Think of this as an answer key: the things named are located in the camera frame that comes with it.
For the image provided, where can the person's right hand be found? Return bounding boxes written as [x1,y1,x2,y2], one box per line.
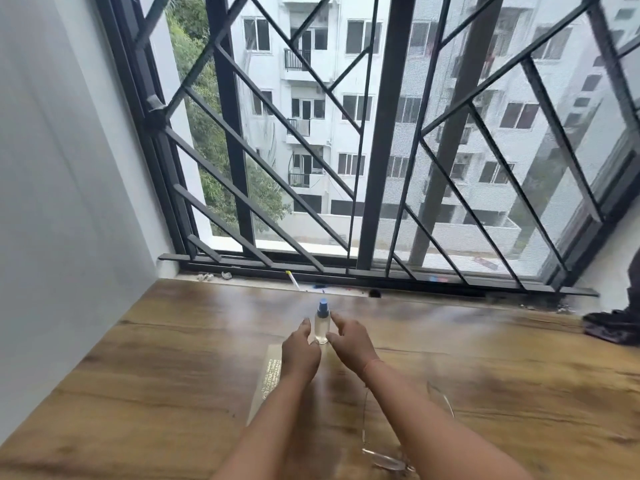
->
[329,311,383,383]

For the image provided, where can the person's left hand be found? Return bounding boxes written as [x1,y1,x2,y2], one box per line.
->
[281,318,323,385]

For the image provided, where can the small spray bottle blue cap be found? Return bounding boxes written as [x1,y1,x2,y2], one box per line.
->
[313,297,332,345]

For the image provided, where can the translucent yellowish glasses case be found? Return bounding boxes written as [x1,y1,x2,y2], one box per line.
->
[245,344,283,425]

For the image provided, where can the clear-framed eyeglasses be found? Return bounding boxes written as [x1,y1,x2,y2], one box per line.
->
[361,382,456,474]

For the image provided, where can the person's right forearm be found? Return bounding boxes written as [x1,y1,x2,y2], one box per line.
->
[362,362,531,480]

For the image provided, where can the person's left forearm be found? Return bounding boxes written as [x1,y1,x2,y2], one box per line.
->
[212,369,313,480]

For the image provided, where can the dark crumpled cloth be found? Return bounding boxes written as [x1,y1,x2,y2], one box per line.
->
[582,309,640,345]

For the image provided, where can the black metal window grille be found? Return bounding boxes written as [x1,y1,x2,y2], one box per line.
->
[135,0,640,295]

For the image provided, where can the white apartment building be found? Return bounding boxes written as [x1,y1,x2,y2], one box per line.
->
[229,0,640,255]

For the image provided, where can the green tree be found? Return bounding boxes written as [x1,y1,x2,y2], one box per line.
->
[165,0,291,238]

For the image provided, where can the black window frame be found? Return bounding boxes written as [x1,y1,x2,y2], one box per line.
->
[95,0,640,299]

